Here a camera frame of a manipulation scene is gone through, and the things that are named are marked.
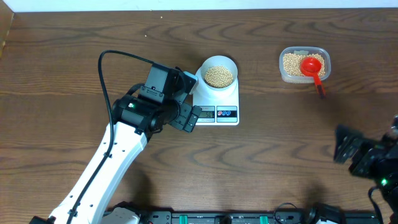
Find red plastic measuring scoop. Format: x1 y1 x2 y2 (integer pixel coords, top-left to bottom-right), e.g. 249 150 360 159
300 57 326 99

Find white digital kitchen scale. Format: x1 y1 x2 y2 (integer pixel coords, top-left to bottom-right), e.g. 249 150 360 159
193 79 239 126

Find soybeans in bowl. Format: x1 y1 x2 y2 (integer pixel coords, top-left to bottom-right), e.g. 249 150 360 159
204 65 234 88

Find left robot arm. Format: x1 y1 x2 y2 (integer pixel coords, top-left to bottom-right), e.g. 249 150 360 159
31 63 201 223

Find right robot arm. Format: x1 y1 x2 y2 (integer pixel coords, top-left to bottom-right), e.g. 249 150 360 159
333 116 397 223

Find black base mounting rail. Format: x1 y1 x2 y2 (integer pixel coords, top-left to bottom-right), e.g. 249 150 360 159
102 210 382 224

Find clear container of soybeans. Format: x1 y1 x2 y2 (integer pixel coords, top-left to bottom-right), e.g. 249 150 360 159
279 46 331 84

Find light grey round bowl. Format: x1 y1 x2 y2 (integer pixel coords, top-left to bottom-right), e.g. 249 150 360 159
197 55 238 91

